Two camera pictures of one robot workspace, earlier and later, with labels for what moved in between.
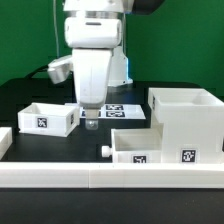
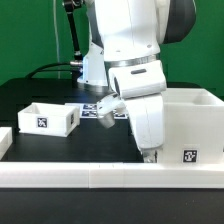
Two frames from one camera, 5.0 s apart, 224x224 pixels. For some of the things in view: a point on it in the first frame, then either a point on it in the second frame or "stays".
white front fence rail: x=95 y=175 stays
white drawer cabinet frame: x=192 y=124 stays
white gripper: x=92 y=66 -> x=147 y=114
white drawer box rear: x=49 y=118 stays
